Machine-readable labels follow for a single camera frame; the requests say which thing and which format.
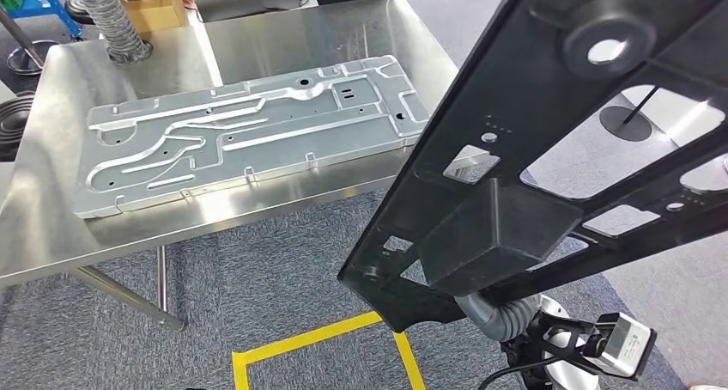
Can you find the black plastic panel part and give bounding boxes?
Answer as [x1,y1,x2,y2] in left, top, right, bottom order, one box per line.
[338,0,728,334]

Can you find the black cable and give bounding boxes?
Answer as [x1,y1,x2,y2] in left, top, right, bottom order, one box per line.
[476,356,561,390]

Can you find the dark metal cylinder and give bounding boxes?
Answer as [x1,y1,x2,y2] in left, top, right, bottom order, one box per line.
[68,0,154,65]

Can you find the black stanchion post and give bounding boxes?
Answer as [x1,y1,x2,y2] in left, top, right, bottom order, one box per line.
[598,85,661,143]

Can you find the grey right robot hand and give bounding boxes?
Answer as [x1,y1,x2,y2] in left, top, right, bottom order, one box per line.
[454,293,501,343]

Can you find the brown cardboard box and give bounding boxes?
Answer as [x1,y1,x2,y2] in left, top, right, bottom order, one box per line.
[113,0,189,36]

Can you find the black ribbed round disc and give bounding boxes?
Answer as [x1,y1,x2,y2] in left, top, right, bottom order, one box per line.
[0,91,36,162]
[64,0,98,26]

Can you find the steel pole round base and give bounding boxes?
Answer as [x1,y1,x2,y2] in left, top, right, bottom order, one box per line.
[0,6,58,76]

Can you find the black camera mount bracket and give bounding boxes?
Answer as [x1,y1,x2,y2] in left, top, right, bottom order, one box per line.
[500,313,612,377]

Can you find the stainless steel workbench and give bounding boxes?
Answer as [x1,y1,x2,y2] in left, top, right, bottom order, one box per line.
[0,0,459,332]

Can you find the grey machined metal plate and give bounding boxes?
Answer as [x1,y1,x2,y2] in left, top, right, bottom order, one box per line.
[72,55,431,220]

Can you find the grey laptop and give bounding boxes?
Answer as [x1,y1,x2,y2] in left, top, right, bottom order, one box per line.
[187,0,302,23]

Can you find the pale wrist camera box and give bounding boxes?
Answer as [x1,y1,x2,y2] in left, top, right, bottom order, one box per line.
[597,312,658,381]

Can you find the blue metal cart frame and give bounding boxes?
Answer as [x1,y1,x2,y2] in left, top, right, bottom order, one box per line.
[0,0,83,39]

